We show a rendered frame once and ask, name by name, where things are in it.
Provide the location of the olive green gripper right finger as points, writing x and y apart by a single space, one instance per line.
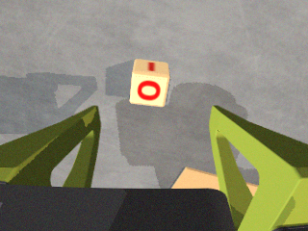
281 199

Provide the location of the tan letter block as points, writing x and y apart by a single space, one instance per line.
149 83

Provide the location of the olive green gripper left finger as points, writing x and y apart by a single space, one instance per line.
29 160

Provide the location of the tan flat mat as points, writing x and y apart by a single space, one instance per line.
193 178

